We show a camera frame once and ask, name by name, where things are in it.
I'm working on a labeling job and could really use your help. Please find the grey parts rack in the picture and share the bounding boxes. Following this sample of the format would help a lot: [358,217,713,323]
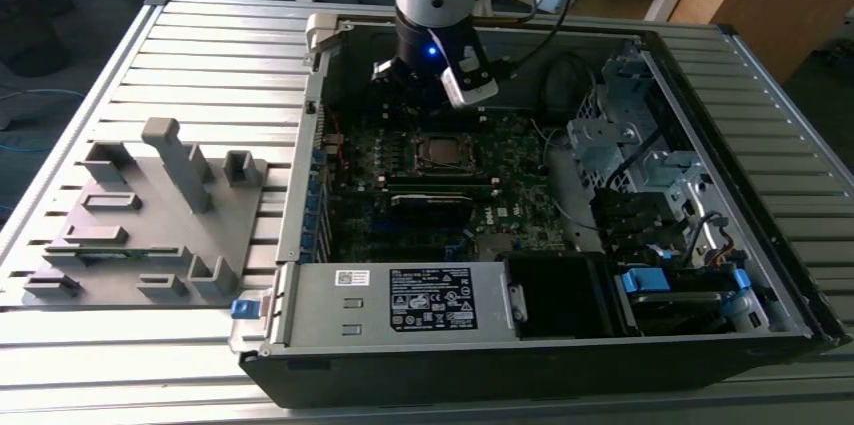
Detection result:
[19,117,272,309]

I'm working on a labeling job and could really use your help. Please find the green RAM stick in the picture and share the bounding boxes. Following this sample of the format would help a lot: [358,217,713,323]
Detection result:
[74,248,147,262]

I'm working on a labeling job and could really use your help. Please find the black hard disk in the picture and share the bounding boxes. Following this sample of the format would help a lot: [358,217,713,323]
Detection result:
[629,291,729,338]

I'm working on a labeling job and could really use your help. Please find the thick black cable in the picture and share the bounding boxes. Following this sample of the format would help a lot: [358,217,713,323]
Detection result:
[538,51,599,119]

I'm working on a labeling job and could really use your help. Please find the grey case handle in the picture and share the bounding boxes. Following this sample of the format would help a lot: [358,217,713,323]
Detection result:
[303,13,355,66]

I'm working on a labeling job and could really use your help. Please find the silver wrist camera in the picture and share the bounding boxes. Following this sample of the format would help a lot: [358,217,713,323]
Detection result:
[439,44,502,109]

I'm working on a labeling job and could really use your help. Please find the chipset heatsink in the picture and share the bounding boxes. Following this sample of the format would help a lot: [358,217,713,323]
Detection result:
[474,233,517,261]

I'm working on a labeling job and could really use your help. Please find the metal drive cage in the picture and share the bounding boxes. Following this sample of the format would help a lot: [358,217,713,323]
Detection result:
[565,42,713,196]

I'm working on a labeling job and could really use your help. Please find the black PC case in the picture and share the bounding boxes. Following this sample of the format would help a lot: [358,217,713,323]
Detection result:
[226,12,854,411]

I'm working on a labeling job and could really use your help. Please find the green motherboard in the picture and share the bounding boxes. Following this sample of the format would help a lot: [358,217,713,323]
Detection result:
[318,109,586,266]

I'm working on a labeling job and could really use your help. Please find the grey power supply unit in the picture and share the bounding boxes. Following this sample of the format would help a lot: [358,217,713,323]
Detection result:
[264,261,530,348]

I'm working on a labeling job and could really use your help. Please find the black disk cable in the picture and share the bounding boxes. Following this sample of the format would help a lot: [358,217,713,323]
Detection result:
[602,127,666,196]

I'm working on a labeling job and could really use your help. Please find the pale blue floor cable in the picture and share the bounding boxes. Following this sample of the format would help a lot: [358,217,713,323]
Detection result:
[0,88,88,154]

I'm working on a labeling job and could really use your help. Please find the silver socket cover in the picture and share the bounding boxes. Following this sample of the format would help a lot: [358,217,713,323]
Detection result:
[414,133,486,175]

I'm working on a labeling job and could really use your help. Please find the coloured power wires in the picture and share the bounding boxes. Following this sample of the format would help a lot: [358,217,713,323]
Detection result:
[705,239,743,267]

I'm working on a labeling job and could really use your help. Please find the blue case latch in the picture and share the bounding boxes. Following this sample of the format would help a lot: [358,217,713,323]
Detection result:
[228,298,260,321]

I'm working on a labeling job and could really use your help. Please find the black graphics card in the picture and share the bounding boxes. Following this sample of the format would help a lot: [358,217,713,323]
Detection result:
[389,192,477,234]

